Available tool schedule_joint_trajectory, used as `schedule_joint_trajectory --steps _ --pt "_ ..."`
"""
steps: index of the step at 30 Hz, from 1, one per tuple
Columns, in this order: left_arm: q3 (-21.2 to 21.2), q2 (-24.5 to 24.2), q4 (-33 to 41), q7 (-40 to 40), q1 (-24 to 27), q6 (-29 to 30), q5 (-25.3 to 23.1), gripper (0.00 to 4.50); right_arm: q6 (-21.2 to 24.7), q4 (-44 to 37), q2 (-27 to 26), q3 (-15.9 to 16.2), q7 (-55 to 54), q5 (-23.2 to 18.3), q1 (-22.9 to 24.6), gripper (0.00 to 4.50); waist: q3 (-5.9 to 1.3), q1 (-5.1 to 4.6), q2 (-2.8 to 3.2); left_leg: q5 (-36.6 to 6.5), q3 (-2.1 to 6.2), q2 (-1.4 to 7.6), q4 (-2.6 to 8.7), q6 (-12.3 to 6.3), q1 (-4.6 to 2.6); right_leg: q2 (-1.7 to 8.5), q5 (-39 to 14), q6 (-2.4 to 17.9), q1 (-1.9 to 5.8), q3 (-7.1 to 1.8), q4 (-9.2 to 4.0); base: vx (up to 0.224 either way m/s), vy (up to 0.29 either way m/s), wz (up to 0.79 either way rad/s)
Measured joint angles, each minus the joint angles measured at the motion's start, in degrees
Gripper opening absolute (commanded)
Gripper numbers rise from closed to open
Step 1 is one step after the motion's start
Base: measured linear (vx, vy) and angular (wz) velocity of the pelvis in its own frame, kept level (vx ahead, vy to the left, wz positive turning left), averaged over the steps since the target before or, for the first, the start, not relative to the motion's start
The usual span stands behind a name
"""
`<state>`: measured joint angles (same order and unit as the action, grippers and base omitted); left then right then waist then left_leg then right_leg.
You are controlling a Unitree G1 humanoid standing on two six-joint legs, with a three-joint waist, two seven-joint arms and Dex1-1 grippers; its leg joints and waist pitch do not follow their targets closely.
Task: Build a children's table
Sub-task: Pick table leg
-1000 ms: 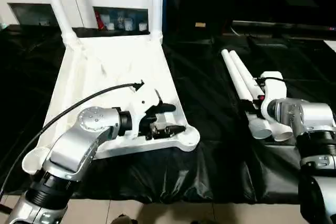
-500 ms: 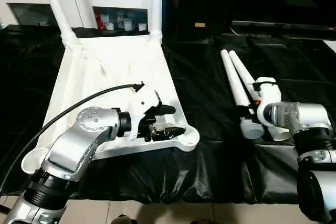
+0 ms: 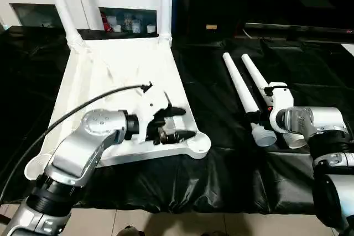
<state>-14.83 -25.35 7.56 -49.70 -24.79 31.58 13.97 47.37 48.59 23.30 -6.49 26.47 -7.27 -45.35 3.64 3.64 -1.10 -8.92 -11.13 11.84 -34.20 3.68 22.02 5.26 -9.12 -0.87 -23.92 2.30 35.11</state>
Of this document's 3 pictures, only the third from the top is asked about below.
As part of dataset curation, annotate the white plastic table leg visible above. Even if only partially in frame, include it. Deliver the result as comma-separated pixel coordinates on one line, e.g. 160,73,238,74
241,54,309,149
222,53,277,147
44,0,85,49
159,0,174,44

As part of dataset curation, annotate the white plastic table top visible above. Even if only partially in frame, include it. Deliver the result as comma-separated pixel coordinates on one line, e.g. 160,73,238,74
25,36,212,180

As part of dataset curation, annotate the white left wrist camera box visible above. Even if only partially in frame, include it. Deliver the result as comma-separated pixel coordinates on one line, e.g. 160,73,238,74
132,88,172,140

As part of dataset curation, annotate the black work mat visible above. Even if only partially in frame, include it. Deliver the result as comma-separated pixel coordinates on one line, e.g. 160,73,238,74
0,25,354,216

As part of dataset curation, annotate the dark left robot foot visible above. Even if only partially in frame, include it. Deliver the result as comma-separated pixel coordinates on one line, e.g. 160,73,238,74
117,225,144,236

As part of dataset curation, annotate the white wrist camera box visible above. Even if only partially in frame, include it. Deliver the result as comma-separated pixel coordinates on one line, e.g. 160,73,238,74
132,88,172,140
262,82,295,135

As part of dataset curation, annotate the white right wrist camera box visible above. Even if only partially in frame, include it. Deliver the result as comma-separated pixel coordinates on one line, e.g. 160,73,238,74
262,82,295,135

